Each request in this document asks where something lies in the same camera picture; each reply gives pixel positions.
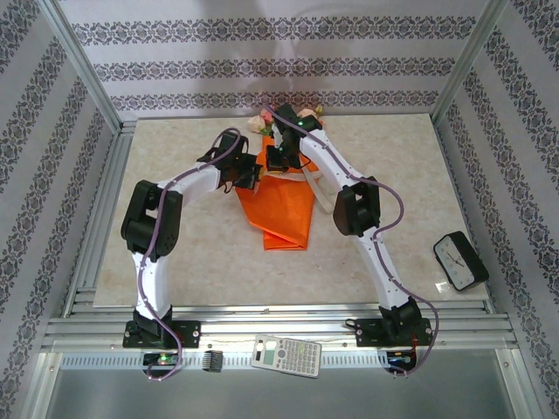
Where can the pink fake flower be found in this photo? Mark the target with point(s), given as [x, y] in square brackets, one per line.
[265, 114]

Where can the orange wrapping paper sheet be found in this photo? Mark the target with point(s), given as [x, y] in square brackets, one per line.
[284, 209]

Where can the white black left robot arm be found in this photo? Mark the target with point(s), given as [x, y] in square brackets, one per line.
[150, 283]

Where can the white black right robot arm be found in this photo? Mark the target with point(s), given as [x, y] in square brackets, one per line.
[384, 270]

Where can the black clipper comb guard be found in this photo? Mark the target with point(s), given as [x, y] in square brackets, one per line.
[212, 360]

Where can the grey scientific calculator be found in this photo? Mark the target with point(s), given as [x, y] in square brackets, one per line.
[297, 355]

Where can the black alarm clock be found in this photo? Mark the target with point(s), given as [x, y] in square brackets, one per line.
[454, 262]

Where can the circuit board with green light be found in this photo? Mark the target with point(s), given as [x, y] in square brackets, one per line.
[162, 359]

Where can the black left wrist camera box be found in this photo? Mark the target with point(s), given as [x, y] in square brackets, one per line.
[231, 146]

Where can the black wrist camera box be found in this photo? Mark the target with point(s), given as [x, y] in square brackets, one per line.
[231, 146]
[286, 115]

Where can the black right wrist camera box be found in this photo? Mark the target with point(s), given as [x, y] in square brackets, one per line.
[286, 115]

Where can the aluminium front rail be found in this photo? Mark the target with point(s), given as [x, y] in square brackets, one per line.
[244, 325]

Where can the aluminium rail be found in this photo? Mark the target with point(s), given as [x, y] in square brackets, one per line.
[244, 325]
[452, 170]
[89, 262]

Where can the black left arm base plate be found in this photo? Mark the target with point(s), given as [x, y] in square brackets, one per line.
[188, 334]

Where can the aluminium right side rail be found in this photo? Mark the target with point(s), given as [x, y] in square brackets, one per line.
[452, 170]

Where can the aluminium left side rail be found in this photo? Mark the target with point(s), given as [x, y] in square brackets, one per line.
[89, 262]

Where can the aluminium left corner post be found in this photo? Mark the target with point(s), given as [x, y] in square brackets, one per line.
[81, 65]

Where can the aluminium corner post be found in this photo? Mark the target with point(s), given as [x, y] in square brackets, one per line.
[81, 65]
[466, 65]

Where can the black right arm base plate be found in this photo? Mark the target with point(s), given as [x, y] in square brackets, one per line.
[369, 331]

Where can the aluminium right corner post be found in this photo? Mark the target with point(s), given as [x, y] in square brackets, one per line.
[466, 65]

